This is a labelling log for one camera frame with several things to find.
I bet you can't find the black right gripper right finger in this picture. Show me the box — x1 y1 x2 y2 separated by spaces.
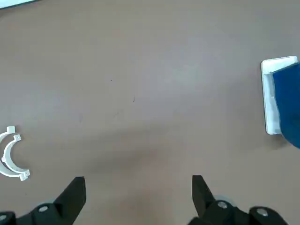
187 174 290 225

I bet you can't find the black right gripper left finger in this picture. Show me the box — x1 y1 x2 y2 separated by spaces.
0 176 87 225

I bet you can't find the small white PVC pipe clamp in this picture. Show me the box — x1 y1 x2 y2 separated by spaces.
1 133 30 175

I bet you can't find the large white PVC pipe clamp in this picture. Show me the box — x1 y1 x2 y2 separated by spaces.
0 126 30 181

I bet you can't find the white rectangular tray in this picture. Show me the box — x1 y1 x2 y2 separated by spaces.
260 55 300 136

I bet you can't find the blue object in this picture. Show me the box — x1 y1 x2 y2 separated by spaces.
272 62 300 150

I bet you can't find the white desk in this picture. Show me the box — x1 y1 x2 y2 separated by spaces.
0 0 36 9

